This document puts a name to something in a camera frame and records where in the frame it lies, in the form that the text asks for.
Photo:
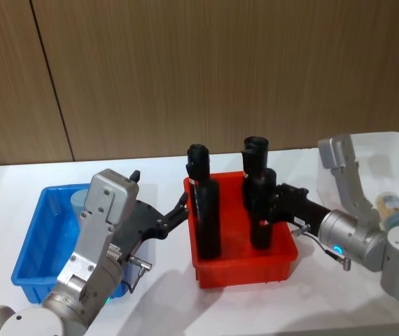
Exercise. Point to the black bottle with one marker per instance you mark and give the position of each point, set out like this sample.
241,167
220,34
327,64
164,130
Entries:
262,231
255,157
204,217

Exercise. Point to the clear plastic container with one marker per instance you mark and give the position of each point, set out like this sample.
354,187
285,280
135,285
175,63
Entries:
388,164

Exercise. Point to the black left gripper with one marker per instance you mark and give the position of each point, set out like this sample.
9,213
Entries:
140,224

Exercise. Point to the grey-blue cylinder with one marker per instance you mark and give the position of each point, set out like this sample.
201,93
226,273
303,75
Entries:
77,202

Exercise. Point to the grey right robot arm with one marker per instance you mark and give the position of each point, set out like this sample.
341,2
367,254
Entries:
357,234

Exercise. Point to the labelled bottle with blue cap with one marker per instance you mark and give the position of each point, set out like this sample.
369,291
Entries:
395,210

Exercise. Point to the blue plastic bin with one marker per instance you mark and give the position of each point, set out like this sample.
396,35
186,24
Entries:
45,245

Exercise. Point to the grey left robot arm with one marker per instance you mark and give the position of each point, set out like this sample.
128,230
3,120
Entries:
94,224

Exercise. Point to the red plastic bin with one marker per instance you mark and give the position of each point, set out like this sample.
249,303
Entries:
241,266

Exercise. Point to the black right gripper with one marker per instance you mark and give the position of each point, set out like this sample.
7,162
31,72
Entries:
301,210

